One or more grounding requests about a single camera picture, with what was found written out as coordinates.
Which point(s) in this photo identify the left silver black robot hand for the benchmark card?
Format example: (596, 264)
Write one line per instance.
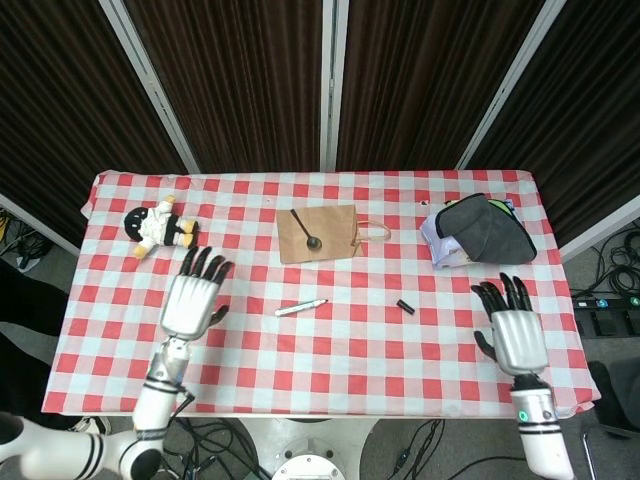
(192, 300)

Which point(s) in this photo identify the black power strip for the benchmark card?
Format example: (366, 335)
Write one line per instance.
(607, 302)

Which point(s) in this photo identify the white partition post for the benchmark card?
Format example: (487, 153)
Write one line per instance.
(155, 95)
(334, 85)
(510, 85)

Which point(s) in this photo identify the dark corrugated partition panel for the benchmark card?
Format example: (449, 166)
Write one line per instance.
(590, 110)
(65, 100)
(430, 80)
(235, 80)

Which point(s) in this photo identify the green white marker body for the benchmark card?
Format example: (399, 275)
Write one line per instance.
(297, 308)

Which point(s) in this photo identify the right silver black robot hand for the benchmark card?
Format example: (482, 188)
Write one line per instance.
(517, 340)

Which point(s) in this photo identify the person's black trouser leg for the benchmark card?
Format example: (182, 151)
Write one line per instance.
(30, 325)

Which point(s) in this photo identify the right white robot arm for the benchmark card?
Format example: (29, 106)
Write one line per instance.
(542, 435)

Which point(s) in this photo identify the green black item under towel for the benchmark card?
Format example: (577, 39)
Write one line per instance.
(501, 206)

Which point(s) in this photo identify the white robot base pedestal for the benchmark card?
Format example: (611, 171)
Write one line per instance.
(310, 450)

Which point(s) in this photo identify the brown paper bag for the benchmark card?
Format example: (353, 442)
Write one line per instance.
(335, 235)

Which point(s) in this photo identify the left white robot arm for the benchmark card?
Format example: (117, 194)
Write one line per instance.
(150, 410)

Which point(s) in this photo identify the white sneaker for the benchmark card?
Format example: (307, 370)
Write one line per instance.
(92, 426)

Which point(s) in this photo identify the black white plush toy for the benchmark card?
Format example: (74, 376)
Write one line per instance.
(160, 227)

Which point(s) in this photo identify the black chair with metal leg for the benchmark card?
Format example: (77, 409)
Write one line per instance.
(617, 400)

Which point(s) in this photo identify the black pen cap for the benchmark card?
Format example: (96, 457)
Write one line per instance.
(406, 306)

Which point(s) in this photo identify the black plastic spoon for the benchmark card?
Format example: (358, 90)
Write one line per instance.
(314, 243)

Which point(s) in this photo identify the red white checkered tablecloth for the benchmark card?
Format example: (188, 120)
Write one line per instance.
(350, 360)

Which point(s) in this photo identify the white partition base rail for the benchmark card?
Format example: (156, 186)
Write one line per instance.
(40, 222)
(600, 232)

